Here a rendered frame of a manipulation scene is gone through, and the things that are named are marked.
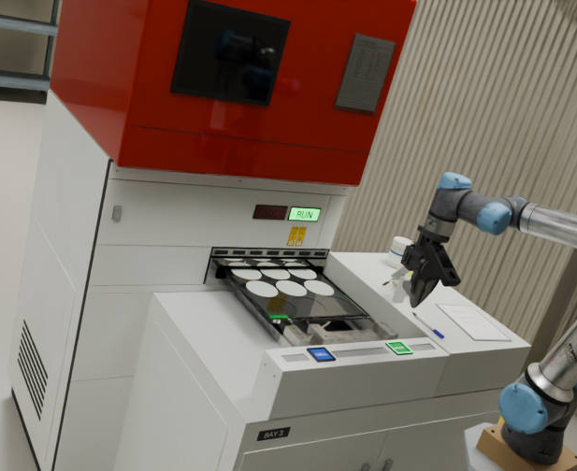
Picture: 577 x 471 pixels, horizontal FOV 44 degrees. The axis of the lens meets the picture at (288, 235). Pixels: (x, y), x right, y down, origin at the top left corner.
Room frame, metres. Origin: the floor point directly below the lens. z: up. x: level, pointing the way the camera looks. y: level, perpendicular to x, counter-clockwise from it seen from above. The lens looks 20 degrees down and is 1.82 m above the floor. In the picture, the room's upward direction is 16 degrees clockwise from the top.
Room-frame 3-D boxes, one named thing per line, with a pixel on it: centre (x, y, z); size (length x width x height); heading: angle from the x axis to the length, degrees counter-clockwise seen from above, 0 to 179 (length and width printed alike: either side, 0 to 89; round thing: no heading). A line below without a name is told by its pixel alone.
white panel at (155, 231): (2.05, 0.18, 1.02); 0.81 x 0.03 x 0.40; 126
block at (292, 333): (1.75, -0.10, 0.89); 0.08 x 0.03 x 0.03; 36
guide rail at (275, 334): (1.86, -0.05, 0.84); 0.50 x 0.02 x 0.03; 36
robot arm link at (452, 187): (1.73, -0.36, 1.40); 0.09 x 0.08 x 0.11; 50
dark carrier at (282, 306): (2.05, -0.06, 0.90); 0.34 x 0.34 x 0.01; 36
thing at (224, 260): (2.14, 0.03, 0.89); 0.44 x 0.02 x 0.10; 126
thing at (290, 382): (1.65, -0.27, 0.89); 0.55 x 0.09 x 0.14; 126
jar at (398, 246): (2.33, -0.39, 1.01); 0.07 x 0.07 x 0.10
